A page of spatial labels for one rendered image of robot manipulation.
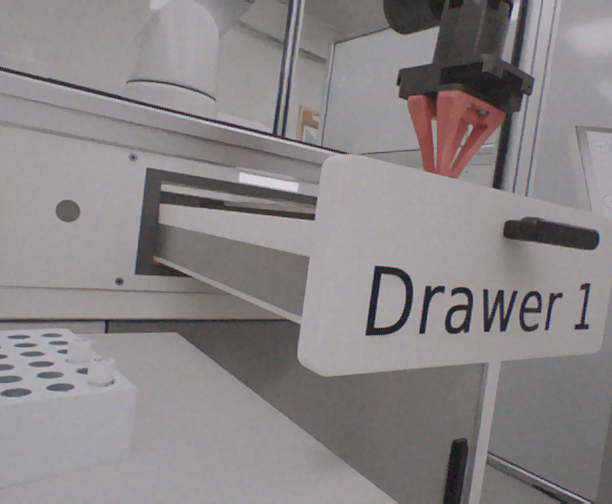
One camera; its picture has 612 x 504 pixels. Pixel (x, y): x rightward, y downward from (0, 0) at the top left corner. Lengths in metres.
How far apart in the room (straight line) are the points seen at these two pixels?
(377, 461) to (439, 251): 0.59
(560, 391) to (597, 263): 1.71
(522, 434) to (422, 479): 1.33
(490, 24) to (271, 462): 0.36
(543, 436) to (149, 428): 1.97
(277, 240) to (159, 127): 0.26
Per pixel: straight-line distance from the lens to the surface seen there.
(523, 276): 0.35
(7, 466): 0.27
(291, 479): 0.28
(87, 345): 0.30
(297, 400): 0.69
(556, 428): 2.17
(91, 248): 0.52
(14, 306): 0.53
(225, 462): 0.28
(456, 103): 0.42
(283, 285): 0.29
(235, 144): 0.57
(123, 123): 0.53
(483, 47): 0.44
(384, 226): 0.25
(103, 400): 0.27
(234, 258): 0.36
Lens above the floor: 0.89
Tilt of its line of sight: 3 degrees down
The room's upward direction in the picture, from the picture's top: 7 degrees clockwise
